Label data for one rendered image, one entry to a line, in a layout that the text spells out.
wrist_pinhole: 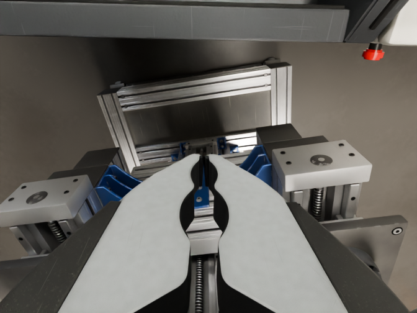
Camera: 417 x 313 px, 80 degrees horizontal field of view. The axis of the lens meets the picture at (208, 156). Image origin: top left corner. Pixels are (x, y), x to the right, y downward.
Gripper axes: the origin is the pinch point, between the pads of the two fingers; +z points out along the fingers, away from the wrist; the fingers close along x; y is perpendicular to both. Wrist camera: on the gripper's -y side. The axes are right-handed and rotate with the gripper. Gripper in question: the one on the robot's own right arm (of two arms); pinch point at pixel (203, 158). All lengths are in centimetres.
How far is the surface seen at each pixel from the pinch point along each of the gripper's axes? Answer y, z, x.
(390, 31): -4.6, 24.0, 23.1
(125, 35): -3.4, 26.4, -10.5
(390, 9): -7.0, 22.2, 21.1
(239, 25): -4.9, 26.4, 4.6
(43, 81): 26, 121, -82
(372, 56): 0, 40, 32
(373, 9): -6.9, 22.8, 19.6
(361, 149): 63, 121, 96
